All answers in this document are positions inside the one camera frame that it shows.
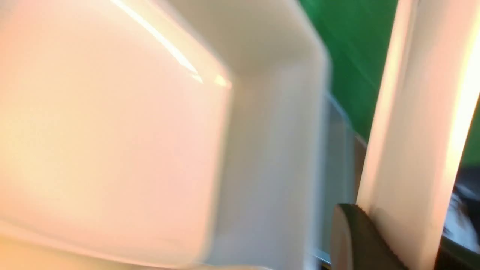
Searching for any green backdrop cloth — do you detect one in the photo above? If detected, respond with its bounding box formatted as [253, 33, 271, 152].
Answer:
[300, 0, 479, 165]

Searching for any teal plastic spoon bin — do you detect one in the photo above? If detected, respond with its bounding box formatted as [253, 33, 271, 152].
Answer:
[316, 94, 356, 264]

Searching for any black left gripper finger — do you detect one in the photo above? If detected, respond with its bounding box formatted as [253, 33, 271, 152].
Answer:
[330, 203, 407, 270]

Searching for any large white plastic tub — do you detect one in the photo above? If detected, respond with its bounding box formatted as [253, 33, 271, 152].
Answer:
[0, 0, 332, 270]

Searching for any white square rice plate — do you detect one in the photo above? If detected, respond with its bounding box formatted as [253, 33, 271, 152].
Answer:
[357, 0, 480, 270]

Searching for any stack of white square plates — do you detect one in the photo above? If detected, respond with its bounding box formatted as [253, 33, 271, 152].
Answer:
[0, 0, 233, 269]

